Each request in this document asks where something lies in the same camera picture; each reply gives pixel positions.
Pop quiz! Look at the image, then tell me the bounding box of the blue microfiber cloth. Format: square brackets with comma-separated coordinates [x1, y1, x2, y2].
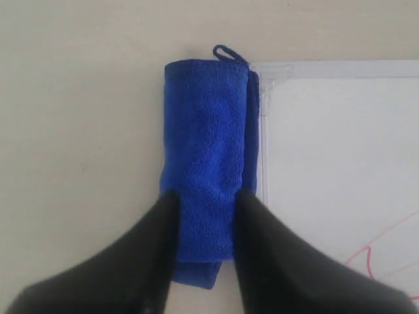
[160, 44, 260, 289]

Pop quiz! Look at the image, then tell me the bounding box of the clear tape back left corner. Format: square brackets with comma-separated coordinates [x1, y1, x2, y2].
[251, 63, 294, 116]

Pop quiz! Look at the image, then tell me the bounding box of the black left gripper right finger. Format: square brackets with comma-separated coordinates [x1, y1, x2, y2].
[233, 190, 418, 314]

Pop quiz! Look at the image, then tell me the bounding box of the white whiteboard with aluminium frame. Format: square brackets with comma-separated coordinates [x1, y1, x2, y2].
[258, 60, 418, 299]

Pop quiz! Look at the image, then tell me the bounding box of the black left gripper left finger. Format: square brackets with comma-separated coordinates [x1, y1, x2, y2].
[7, 191, 180, 314]

